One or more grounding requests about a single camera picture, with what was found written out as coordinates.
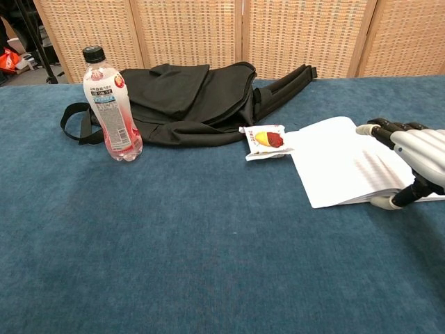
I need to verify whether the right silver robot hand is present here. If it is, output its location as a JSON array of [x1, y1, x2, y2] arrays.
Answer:
[[355, 118, 445, 211]]

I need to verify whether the white book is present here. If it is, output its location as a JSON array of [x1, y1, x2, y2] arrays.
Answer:
[[282, 116, 445, 209]]

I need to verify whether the sweet potato snack packet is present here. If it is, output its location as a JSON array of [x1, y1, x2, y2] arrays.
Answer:
[[238, 124, 295, 162]]

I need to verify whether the woven rattan folding screen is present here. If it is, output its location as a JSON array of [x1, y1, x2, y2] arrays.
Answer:
[[32, 0, 445, 84]]

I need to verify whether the black fabric backpack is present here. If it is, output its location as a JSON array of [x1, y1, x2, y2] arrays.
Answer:
[[60, 61, 319, 146]]

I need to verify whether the blue table cloth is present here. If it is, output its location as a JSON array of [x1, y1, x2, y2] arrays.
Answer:
[[0, 75, 445, 334]]

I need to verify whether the pink drink plastic bottle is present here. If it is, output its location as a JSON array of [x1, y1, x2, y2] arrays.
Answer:
[[82, 45, 144, 163]]

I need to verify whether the black tripod stand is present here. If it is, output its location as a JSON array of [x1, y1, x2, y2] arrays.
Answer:
[[13, 0, 59, 85]]

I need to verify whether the orange bag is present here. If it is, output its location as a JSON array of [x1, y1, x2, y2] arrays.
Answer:
[[0, 48, 21, 73]]

